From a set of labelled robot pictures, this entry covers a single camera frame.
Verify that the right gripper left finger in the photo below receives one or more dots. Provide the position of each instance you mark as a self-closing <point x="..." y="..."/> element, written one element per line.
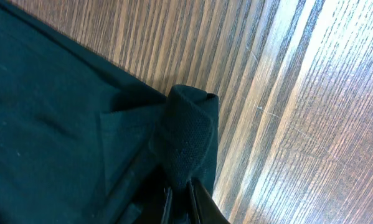
<point x="167" y="206"/>

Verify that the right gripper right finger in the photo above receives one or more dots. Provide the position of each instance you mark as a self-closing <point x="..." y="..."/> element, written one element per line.
<point x="202" y="209"/>

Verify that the black polo shirt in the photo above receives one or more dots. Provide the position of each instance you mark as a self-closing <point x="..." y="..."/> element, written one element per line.
<point x="82" y="141"/>

